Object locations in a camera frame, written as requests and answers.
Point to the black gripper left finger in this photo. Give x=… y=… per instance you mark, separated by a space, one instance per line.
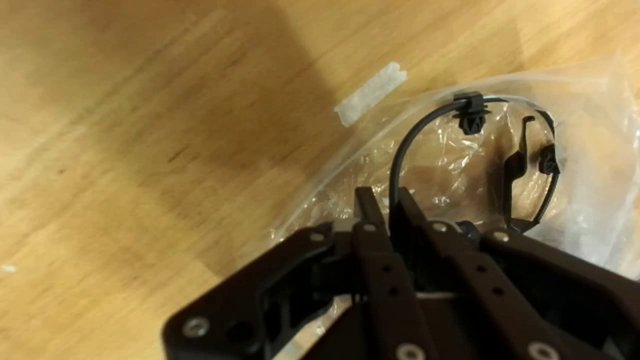
x=381 y=280

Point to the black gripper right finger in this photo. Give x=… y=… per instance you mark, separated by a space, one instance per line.
x=506 y=286

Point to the small white plastic piece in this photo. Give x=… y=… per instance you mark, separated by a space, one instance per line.
x=371 y=94

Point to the clear plastic bag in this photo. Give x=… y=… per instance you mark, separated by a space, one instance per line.
x=601 y=167

